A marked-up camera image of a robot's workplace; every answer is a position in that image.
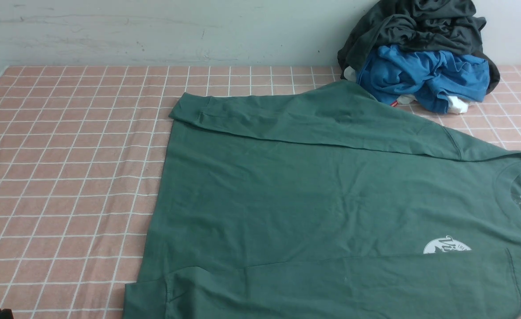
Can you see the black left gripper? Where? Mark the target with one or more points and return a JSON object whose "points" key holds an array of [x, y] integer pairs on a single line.
{"points": [[6, 314]]}

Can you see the green long-sleeve shirt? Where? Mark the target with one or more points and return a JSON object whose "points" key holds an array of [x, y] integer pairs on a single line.
{"points": [[328, 205]]}

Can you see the blue crumpled shirt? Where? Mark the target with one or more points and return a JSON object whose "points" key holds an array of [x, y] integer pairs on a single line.
{"points": [[431, 77]]}

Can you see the pink checkered tablecloth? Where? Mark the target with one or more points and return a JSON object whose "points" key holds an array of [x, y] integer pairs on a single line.
{"points": [[82, 151]]}

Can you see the dark grey crumpled garment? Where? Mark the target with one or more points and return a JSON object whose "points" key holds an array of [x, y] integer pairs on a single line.
{"points": [[416, 26]]}

